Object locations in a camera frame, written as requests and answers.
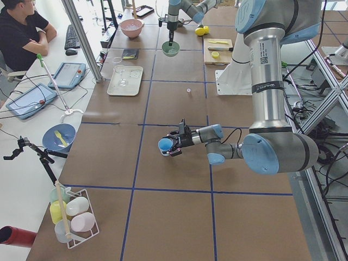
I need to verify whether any pink bowl of ice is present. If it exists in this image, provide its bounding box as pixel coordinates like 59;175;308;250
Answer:
120;19;145;39

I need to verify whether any metal pole clamp stand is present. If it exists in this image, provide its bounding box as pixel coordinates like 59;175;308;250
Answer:
36;53;84;123

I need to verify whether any black computer mouse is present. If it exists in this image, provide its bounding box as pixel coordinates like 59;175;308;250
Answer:
65;48;78;56

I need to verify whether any clear wine glass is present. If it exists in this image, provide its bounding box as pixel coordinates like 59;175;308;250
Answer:
114;64;127;86

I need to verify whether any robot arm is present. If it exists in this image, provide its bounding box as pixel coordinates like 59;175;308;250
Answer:
158;1;321;175
159;0;221;46

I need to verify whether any blue plastic bowl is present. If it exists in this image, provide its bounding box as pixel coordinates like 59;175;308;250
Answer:
42;123;76;153

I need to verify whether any yellow plastic knife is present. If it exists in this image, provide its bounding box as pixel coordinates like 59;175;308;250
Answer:
207;40;230;45

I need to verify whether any yellow lemon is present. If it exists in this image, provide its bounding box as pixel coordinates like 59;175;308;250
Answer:
195;27;206;36
203;26;210;34

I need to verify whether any green ceramic bowl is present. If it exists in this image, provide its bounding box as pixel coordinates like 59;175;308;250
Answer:
161;41;180;57

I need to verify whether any half lemon slice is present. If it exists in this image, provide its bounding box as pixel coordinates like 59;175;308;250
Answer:
212;51;220;59

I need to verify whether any light blue plastic cup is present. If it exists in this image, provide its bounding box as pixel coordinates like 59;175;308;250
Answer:
158;138;173;157

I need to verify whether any seated person black shirt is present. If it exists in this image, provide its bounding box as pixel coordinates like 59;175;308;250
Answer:
1;1;57;71

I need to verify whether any blue teach pendant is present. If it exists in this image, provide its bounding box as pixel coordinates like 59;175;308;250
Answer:
53;62;86;89
6;83;58;120

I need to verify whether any black camera tripod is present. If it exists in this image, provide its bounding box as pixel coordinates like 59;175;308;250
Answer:
3;136;69;187

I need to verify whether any white cup rack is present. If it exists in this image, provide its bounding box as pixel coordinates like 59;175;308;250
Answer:
49;181;100;249

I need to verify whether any red cylinder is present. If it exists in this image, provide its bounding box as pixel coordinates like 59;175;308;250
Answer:
1;226;37;248

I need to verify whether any yellow plastic fork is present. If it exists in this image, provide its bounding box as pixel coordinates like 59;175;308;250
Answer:
54;130;68;147

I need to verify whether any black keyboard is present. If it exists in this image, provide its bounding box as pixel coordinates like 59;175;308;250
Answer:
64;24;80;50

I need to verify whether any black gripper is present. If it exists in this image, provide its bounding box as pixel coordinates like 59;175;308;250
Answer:
158;15;179;46
167;119;194;157

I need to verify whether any grey folded cloth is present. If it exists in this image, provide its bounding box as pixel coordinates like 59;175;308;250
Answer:
122;48;139;60

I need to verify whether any cream bear tray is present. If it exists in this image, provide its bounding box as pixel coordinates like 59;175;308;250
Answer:
107;65;144;96

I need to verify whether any wooden cutting board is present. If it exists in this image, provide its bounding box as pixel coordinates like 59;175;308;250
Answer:
203;39;233;65

